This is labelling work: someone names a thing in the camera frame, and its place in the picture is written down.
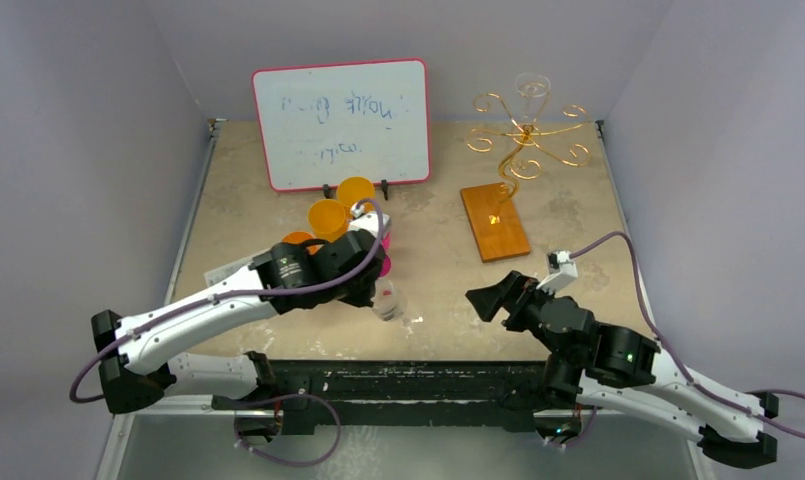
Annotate clear wine glass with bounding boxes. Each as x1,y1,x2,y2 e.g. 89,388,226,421
514,72,551,126
372,285,407,321

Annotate pink wine glass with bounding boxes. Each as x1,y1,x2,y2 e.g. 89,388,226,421
379,214,392,278

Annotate gold wire wine glass rack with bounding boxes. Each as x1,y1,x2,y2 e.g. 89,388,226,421
460,93,592,263

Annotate yellow wine glass front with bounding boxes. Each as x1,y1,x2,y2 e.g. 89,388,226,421
308,199,349,242

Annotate yellow wine glass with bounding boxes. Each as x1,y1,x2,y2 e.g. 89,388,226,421
308,199,349,242
336,176,375,210

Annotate orange wine glass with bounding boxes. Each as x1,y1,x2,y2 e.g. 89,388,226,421
281,231,320,254

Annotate white plastic packaged item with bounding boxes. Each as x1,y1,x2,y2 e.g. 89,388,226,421
204,257,252,287

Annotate red framed whiteboard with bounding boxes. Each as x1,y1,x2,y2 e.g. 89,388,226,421
251,58,431,192

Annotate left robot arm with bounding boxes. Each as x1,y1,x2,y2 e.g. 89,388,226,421
91,230,385,414

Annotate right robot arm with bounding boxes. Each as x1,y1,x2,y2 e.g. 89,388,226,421
465,266,778,469

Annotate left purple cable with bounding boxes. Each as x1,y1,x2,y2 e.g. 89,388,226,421
68,197,387,405

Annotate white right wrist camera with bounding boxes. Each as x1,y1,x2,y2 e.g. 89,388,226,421
537,250,578,295

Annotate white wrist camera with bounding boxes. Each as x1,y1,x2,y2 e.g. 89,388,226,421
537,250,578,295
347,202,392,242

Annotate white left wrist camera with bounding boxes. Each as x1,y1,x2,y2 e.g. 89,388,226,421
347,202,392,242

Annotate black metal base frame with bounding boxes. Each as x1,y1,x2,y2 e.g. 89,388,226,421
198,351,590,437

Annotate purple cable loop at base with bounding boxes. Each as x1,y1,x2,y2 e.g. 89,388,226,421
232,390,344,468

